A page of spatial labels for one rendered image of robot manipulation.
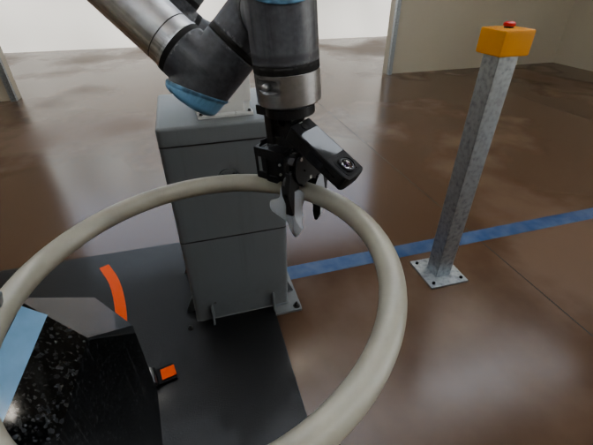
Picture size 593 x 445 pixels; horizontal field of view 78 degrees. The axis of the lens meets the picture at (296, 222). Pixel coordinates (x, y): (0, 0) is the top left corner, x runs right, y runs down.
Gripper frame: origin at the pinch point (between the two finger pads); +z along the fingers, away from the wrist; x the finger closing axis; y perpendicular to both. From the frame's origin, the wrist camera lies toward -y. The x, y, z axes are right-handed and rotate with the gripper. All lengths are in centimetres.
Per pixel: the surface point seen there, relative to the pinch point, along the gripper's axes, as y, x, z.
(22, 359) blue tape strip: 19.4, 40.9, 5.2
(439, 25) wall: 168, -553, 47
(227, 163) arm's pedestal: 56, -30, 15
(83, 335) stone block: 22.2, 33.1, 10.3
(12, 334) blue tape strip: 23.0, 40.0, 3.3
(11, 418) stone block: 12.8, 45.2, 6.4
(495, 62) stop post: -3, -105, -4
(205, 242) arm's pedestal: 64, -20, 44
